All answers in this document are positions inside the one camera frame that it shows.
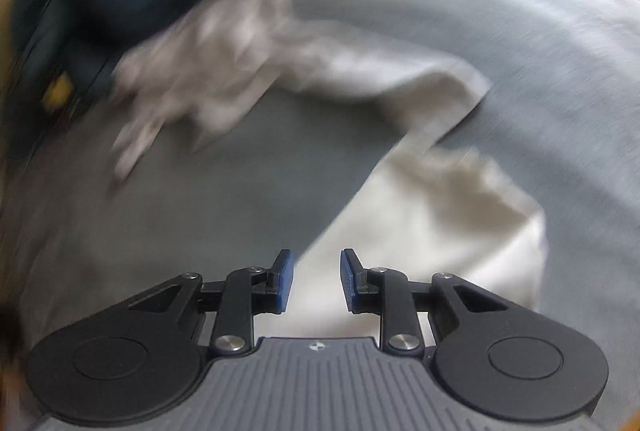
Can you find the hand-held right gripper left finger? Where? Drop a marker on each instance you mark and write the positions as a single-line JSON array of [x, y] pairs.
[[284, 281]]

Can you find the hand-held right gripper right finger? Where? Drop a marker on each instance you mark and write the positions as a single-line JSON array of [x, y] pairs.
[[348, 281]]

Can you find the white printed sweatshirt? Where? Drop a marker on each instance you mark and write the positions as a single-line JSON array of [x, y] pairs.
[[425, 236]]

